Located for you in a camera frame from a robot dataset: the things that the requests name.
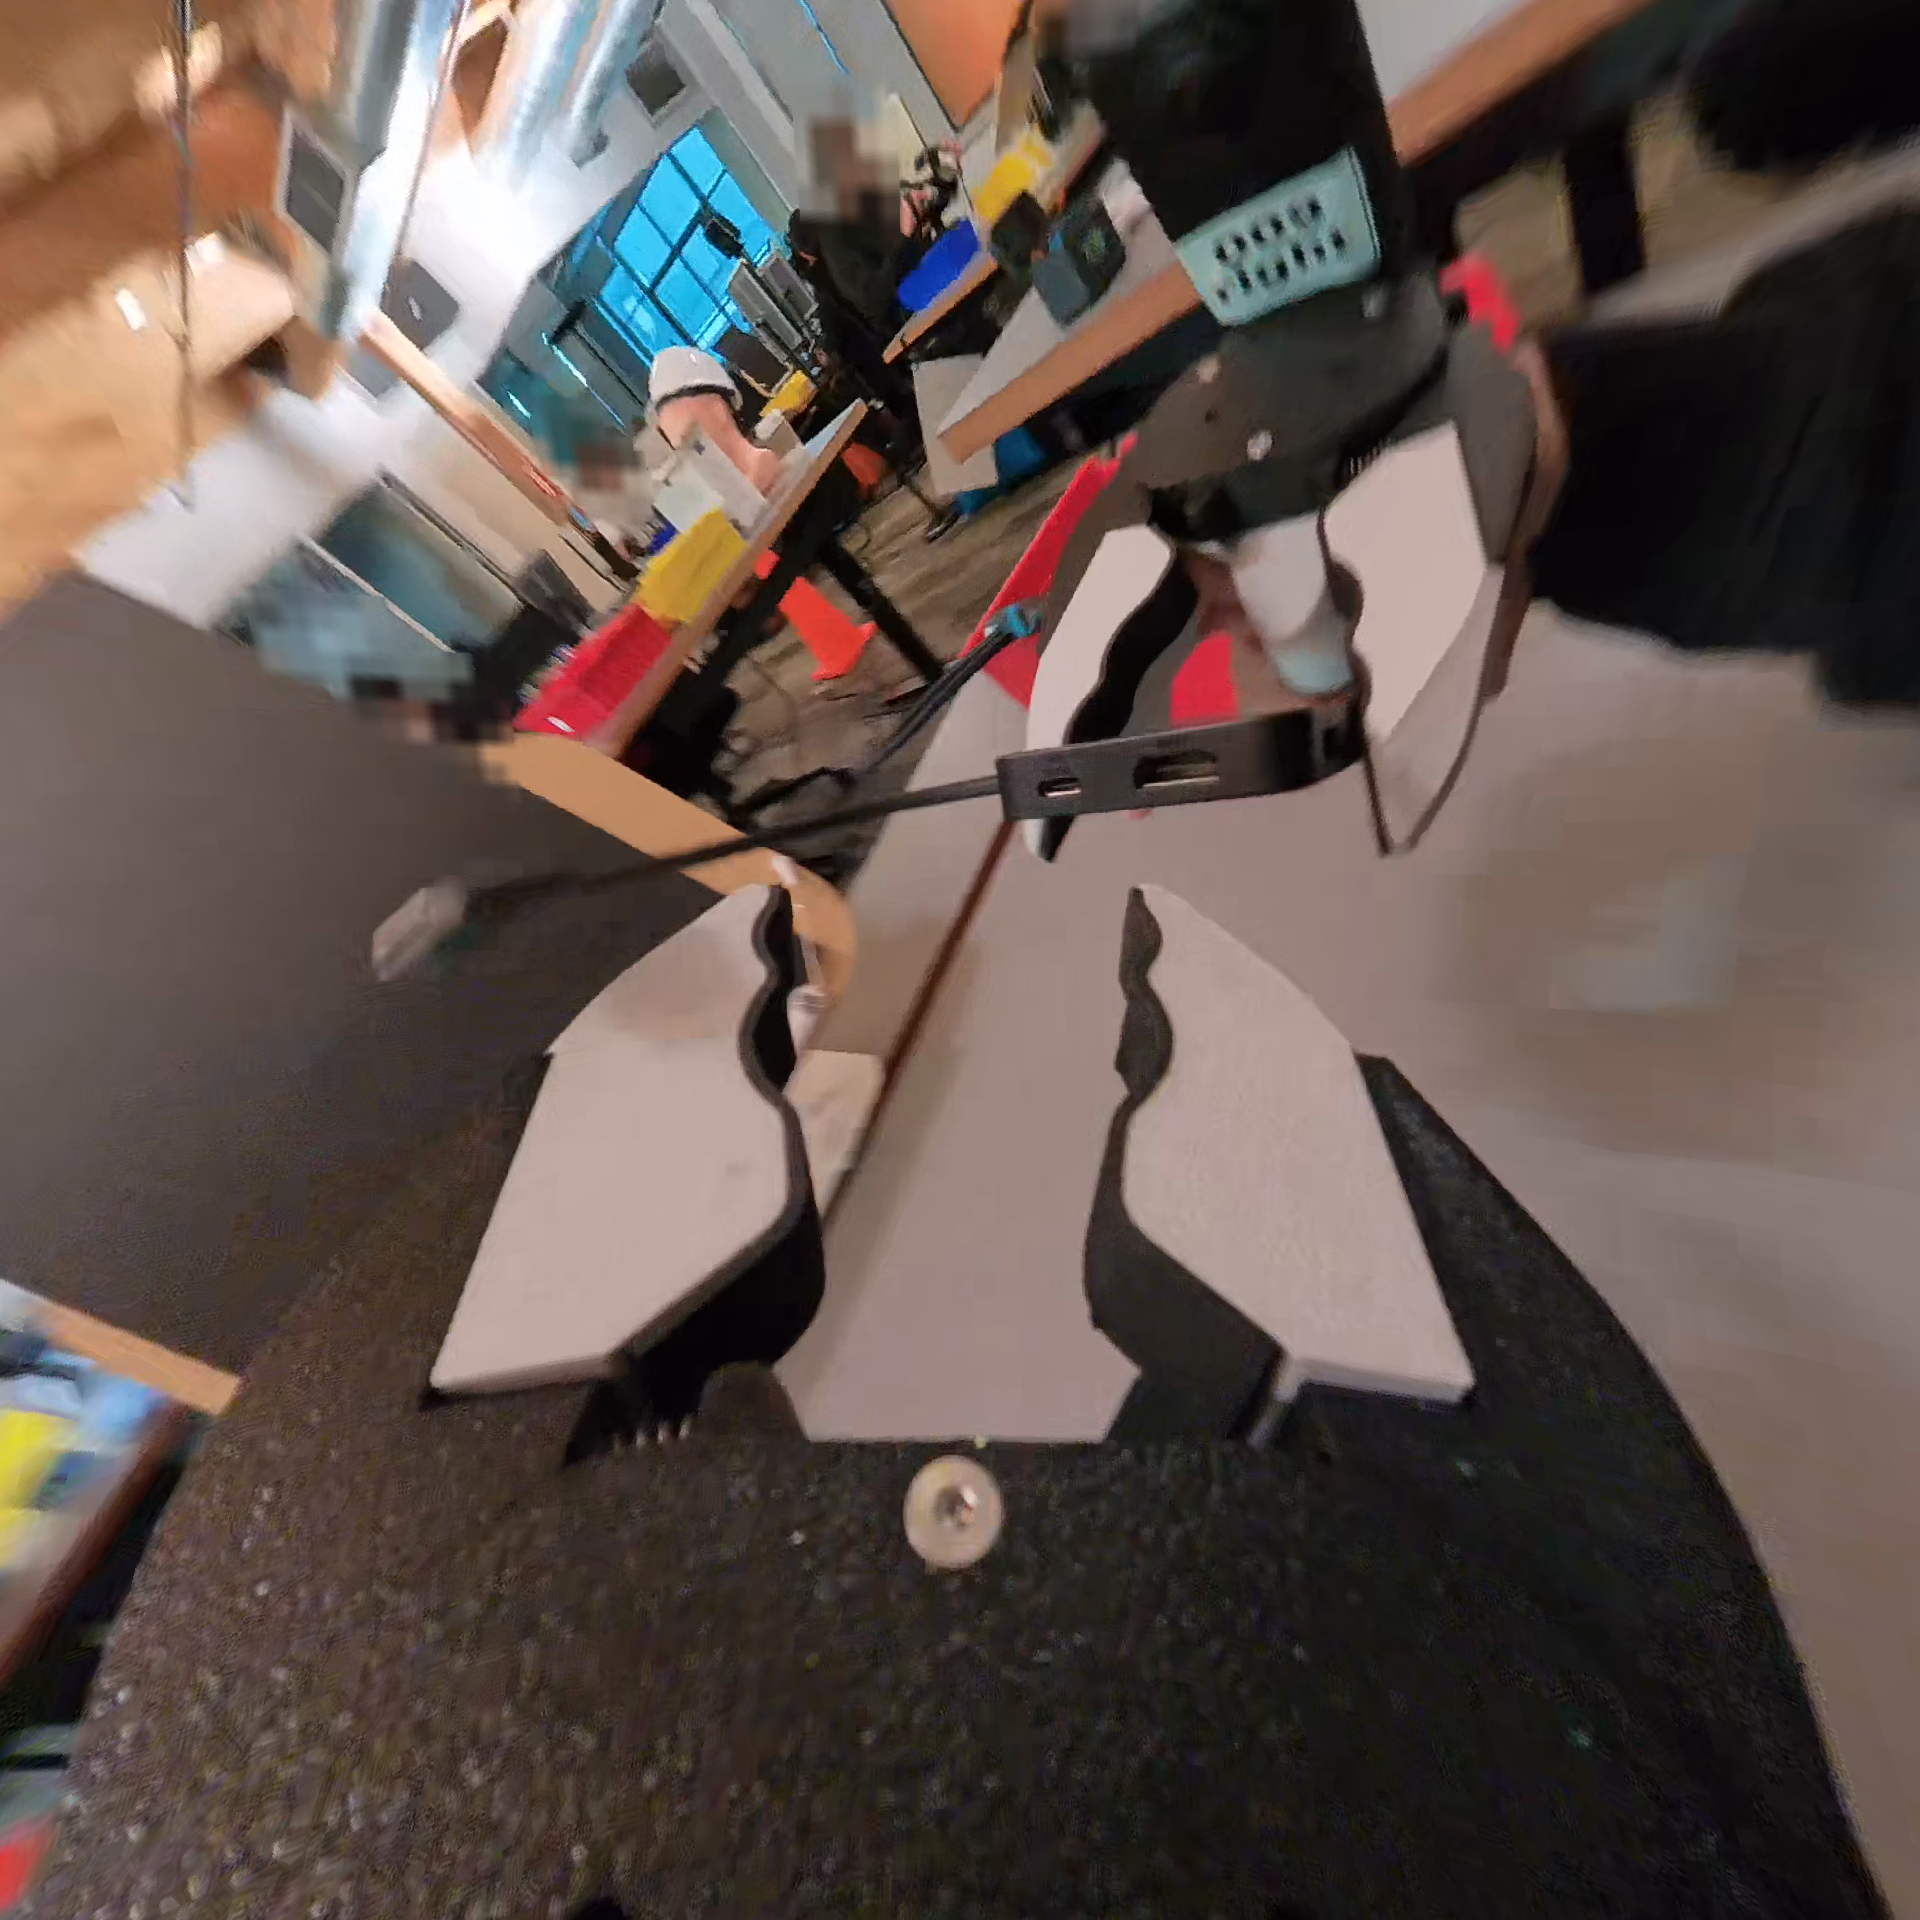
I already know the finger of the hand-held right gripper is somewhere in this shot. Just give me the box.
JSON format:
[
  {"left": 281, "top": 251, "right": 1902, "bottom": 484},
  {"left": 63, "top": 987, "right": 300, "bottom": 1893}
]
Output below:
[
  {"left": 1316, "top": 346, "right": 1560, "bottom": 858},
  {"left": 1023, "top": 525, "right": 1202, "bottom": 862}
]

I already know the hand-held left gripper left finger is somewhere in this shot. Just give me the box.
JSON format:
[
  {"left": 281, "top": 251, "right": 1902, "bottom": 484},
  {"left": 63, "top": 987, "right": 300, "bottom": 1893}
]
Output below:
[{"left": 430, "top": 885, "right": 828, "bottom": 1394}]

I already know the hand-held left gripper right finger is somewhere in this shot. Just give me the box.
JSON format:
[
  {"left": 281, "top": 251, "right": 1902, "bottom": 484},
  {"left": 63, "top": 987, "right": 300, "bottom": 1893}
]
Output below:
[{"left": 1082, "top": 885, "right": 1478, "bottom": 1408}]

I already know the red plastic bin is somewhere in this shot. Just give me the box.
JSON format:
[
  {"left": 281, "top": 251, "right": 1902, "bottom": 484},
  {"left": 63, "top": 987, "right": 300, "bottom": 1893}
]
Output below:
[{"left": 989, "top": 438, "right": 1248, "bottom": 730}]

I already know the black usb hub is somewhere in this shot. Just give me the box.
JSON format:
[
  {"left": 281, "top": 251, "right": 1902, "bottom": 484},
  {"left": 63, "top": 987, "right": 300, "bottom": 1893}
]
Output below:
[{"left": 994, "top": 708, "right": 1367, "bottom": 826}]

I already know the white table wooden edge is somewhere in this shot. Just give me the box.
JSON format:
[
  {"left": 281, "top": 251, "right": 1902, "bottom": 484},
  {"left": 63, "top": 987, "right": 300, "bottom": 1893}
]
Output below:
[{"left": 884, "top": 104, "right": 1220, "bottom": 470}]

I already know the orange traffic cone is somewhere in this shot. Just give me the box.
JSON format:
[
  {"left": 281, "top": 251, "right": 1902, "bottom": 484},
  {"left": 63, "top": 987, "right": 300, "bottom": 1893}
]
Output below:
[{"left": 778, "top": 576, "right": 880, "bottom": 688}]

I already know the blue plastic bin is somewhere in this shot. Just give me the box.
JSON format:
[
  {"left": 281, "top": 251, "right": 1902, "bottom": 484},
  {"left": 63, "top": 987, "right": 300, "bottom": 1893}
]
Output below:
[{"left": 901, "top": 223, "right": 999, "bottom": 314}]

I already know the yellow plastic bin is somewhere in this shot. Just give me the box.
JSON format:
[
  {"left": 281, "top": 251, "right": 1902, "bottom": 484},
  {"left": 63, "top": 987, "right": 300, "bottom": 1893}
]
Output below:
[{"left": 637, "top": 510, "right": 752, "bottom": 624}]

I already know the black foam board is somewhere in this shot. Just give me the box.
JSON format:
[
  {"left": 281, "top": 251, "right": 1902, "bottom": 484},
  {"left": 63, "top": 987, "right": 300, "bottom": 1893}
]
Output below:
[{"left": 0, "top": 576, "right": 858, "bottom": 1373}]

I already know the white helmet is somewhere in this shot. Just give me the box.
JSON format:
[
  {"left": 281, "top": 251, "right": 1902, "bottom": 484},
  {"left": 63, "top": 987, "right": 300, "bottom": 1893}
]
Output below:
[{"left": 646, "top": 347, "right": 744, "bottom": 442}]

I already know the red storage bin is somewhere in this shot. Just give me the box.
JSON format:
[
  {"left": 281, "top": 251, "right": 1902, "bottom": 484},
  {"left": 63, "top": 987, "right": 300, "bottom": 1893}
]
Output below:
[{"left": 517, "top": 607, "right": 677, "bottom": 751}]

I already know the wooden shelf with colourful items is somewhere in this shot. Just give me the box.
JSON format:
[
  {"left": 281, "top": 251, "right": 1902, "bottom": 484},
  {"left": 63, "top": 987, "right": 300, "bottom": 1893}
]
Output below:
[{"left": 0, "top": 1283, "right": 242, "bottom": 1660}]

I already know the black cable blue plug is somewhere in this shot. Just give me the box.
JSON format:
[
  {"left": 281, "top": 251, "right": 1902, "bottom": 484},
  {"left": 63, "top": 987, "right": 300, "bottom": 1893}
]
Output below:
[{"left": 878, "top": 596, "right": 1044, "bottom": 774}]

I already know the silver ventilation duct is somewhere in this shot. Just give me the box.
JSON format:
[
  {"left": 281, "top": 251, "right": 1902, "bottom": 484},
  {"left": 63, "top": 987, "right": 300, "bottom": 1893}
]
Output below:
[{"left": 329, "top": 0, "right": 662, "bottom": 331}]

